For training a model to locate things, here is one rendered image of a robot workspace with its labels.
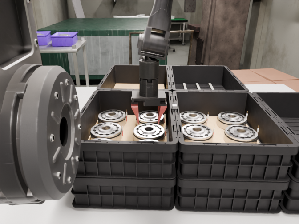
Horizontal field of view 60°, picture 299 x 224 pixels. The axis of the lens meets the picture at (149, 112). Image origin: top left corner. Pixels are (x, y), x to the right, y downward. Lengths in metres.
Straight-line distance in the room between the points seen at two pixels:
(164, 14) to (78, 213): 0.60
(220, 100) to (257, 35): 3.77
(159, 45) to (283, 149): 0.41
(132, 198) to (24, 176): 0.54
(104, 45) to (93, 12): 4.37
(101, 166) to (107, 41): 3.25
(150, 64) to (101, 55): 3.20
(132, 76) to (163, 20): 0.71
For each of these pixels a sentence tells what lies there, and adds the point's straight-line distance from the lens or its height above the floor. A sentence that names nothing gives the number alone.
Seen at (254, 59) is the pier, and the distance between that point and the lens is 4.83.
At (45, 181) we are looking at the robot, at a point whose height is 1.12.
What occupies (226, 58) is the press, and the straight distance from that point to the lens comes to 4.33.
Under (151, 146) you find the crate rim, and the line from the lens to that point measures 0.65.
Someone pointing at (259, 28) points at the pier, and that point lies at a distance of 4.75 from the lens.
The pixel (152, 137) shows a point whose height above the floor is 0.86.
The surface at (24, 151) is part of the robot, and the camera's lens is 0.23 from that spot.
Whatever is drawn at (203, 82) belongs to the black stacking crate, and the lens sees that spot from 1.42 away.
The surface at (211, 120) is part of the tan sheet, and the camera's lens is 1.02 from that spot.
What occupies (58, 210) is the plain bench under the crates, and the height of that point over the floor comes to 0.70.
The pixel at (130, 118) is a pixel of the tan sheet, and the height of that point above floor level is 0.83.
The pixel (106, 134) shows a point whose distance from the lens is 0.84.
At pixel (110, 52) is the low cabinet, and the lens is 3.90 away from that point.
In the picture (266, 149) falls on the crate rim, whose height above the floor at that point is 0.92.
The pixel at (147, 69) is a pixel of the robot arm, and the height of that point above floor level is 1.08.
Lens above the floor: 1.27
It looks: 24 degrees down
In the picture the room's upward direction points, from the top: straight up
